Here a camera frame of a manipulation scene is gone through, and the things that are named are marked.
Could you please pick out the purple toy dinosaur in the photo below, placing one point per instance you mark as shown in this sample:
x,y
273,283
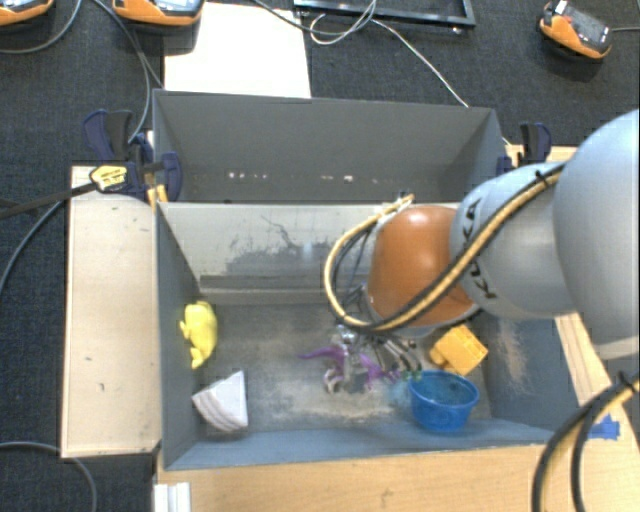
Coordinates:
x,y
334,354

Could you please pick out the blue plastic bowl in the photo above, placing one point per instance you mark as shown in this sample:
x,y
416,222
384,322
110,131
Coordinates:
x,y
442,403

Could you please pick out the yellow toy block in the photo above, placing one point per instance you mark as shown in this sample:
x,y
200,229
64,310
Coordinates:
x,y
461,350

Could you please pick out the white and purple wedge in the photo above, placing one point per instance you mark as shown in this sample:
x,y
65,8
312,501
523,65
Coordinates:
x,y
225,403

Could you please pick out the yellow toy animal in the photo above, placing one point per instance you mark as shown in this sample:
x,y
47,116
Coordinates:
x,y
202,330

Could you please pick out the grey metal bin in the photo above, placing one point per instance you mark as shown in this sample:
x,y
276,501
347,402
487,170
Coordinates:
x,y
280,150

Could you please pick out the pale wood flat board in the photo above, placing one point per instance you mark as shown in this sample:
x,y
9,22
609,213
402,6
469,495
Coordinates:
x,y
110,310

